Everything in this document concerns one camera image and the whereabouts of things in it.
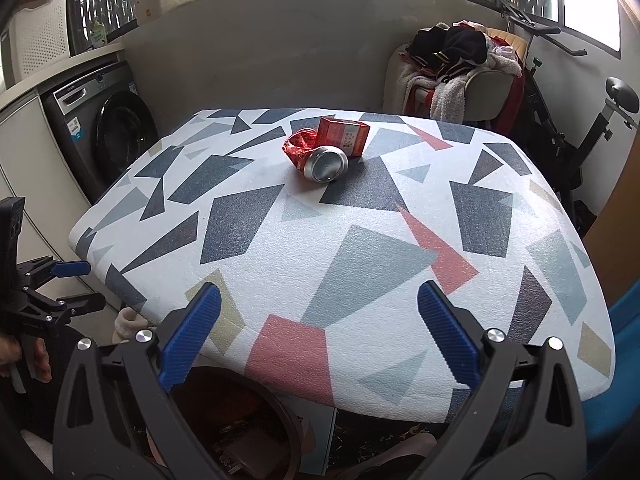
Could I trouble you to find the brown wooden panel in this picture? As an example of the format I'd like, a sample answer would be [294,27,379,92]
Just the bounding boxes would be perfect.
[582,125,640,306]

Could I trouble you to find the crushed red drink can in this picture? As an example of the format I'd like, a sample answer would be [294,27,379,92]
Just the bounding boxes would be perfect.
[282,128,349,183]

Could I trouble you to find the black exercise bike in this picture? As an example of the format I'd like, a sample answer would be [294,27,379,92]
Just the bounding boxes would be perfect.
[495,0,640,221]

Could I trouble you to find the person's left hand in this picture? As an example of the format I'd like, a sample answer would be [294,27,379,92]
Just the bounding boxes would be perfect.
[0,337,53,383]

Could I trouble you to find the white fluffy towel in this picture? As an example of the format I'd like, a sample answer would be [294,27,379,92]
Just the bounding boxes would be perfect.
[397,67,471,123]

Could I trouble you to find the blue curtain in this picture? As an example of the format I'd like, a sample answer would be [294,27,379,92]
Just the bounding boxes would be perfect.
[585,290,640,461]

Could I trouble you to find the window with lattice grille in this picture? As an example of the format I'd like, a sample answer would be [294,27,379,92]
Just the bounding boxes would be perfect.
[67,0,623,58]

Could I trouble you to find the grey washing machine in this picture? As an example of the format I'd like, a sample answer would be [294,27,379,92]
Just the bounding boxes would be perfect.
[42,62,161,201]

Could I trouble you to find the red cardboard box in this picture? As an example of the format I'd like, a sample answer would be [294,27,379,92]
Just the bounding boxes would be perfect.
[318,116,371,157]

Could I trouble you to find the white cardboard sheet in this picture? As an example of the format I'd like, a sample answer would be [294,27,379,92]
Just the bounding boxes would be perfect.
[295,400,337,476]

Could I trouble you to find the beige chair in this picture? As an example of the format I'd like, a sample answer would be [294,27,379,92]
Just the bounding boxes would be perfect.
[384,30,528,126]

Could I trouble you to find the white perforated laundry basket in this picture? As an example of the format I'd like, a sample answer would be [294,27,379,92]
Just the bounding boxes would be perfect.
[10,0,71,83]

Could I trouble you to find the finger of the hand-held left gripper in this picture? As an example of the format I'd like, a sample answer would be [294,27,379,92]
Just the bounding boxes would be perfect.
[20,256,92,288]
[25,294,107,326]

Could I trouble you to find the black striped garment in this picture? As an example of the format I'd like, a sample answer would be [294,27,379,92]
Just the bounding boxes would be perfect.
[407,25,488,83]

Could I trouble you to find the dark round waste bin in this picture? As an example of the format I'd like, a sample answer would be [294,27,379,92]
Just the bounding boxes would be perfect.
[145,365,303,480]

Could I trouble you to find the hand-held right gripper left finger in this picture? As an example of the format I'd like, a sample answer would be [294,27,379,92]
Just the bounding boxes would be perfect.
[52,284,231,480]

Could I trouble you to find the table with geometric patterned cloth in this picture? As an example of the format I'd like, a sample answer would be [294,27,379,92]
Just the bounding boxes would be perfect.
[69,107,615,423]

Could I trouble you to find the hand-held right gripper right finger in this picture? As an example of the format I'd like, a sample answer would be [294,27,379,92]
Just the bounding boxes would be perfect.
[410,281,587,480]

